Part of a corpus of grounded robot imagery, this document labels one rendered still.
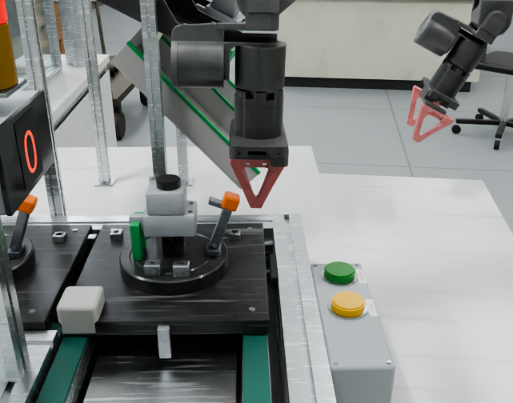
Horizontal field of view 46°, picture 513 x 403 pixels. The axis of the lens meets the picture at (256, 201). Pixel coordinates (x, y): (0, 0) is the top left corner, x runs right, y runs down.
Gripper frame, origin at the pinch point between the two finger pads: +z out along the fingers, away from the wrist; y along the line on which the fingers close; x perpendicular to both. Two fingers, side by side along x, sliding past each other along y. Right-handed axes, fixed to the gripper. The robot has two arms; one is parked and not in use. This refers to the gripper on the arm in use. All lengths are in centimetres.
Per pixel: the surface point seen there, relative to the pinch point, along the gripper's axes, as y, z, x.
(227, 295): 6.9, 9.4, -3.4
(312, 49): -455, 68, 62
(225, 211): 0.6, 1.2, -3.8
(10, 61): 19.3, -21.2, -20.7
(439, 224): -32, 19, 36
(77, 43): -164, 12, -63
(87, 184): -52, 21, -35
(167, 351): 13.0, 13.0, -10.1
